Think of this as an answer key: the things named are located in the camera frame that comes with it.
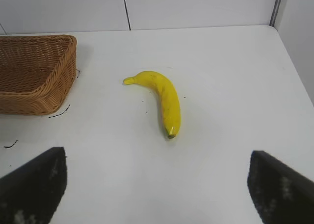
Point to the yellow banana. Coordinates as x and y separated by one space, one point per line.
169 99

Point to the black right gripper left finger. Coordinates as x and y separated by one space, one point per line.
32 187

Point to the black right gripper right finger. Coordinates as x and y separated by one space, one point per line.
282 189

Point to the brown wicker basket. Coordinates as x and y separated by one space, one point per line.
32 77

